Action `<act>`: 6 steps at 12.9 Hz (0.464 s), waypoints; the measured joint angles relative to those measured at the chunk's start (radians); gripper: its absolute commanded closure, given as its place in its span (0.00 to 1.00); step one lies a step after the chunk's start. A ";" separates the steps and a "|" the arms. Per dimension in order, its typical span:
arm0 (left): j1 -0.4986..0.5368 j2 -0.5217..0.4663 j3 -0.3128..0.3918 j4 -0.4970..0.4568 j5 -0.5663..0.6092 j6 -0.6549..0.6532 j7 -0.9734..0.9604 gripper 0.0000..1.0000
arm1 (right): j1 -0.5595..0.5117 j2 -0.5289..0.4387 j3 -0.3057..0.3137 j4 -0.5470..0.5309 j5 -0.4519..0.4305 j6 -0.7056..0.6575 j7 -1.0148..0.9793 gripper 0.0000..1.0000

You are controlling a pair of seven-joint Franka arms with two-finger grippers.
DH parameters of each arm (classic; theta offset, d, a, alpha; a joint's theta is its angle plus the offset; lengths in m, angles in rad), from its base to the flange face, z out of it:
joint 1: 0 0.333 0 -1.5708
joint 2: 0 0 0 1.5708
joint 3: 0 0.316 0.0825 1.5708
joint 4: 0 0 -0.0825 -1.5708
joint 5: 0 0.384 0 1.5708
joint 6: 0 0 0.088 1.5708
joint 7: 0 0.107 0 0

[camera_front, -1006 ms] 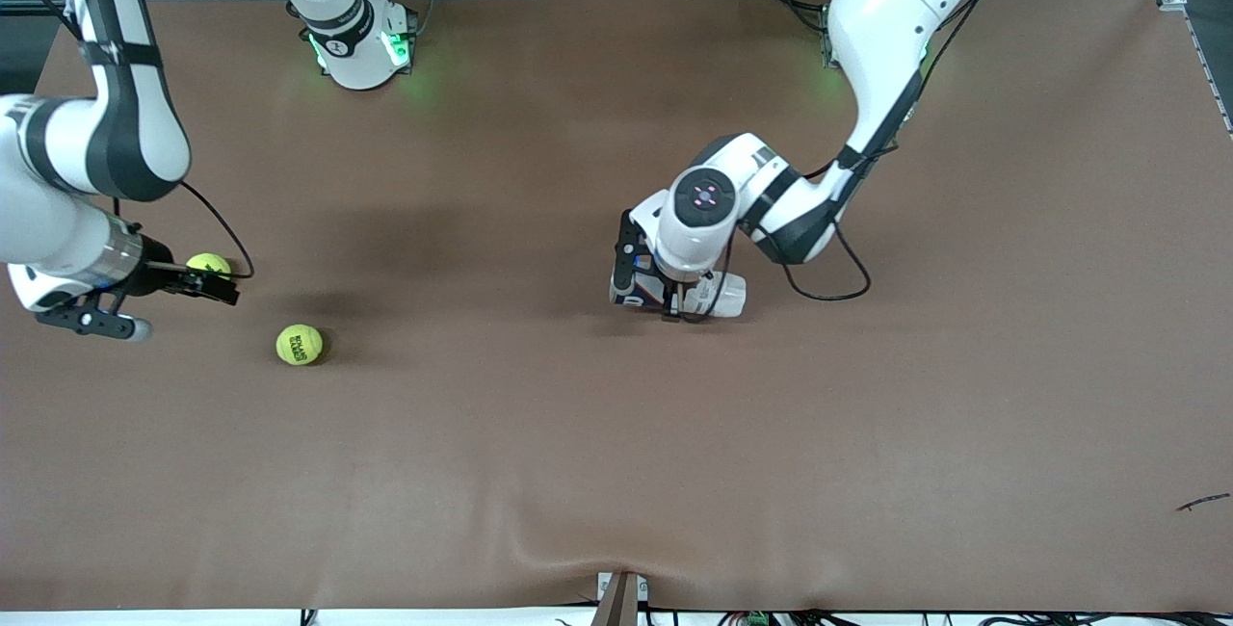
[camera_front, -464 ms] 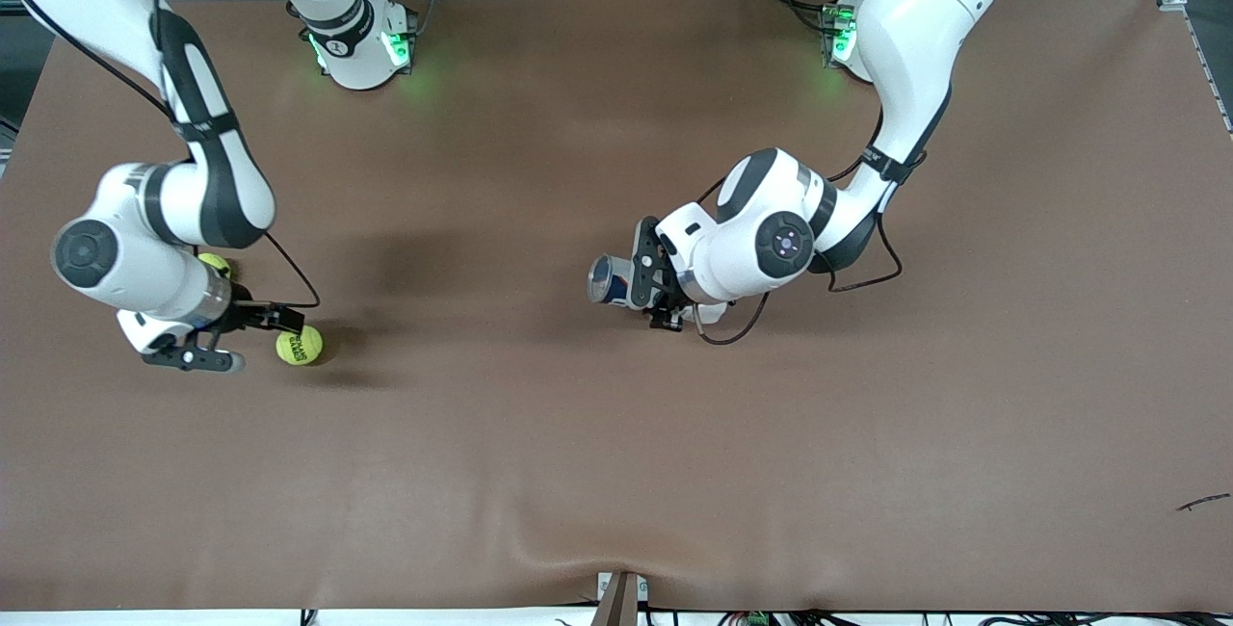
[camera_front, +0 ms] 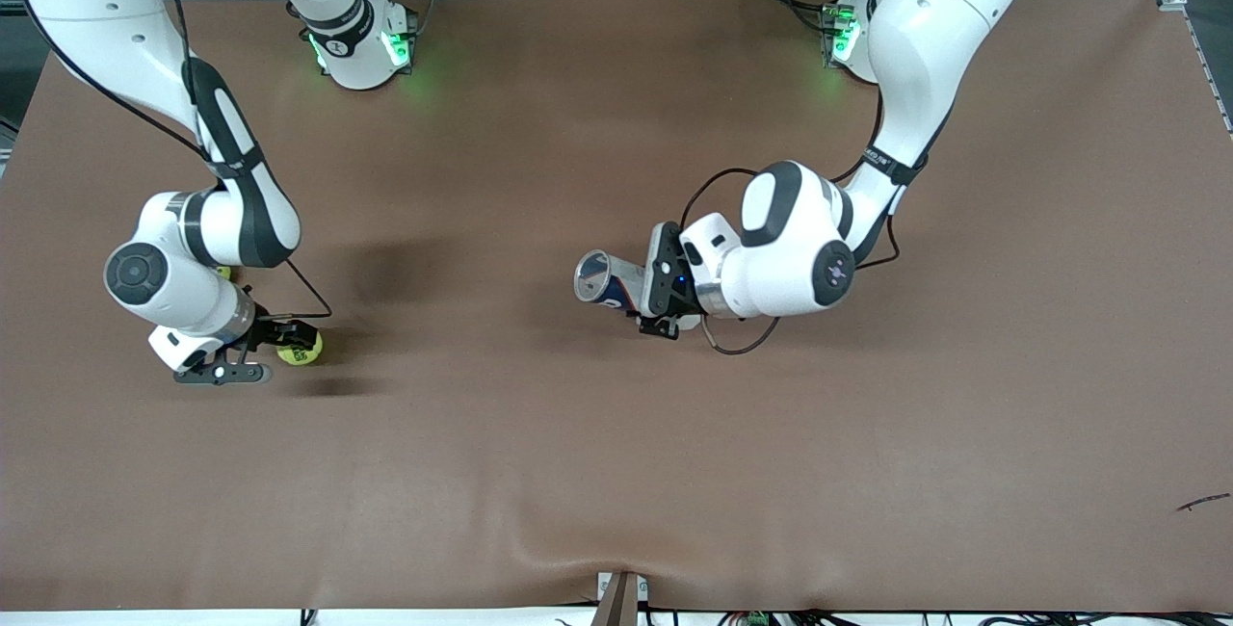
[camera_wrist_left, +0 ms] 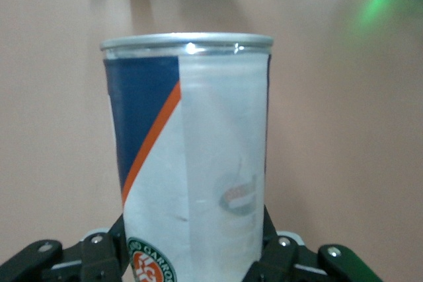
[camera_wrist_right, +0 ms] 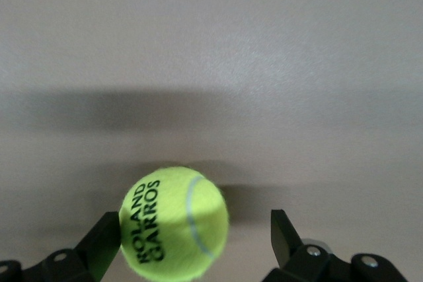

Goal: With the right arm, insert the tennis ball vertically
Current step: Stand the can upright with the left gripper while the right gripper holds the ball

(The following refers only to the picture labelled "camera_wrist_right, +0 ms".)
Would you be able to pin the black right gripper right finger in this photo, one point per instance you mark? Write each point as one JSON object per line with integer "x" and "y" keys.
{"x": 287, "y": 245}

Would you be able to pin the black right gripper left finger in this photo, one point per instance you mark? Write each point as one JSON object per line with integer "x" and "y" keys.
{"x": 96, "y": 239}

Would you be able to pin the yellow tennis ball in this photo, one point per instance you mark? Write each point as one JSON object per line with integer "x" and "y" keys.
{"x": 178, "y": 216}

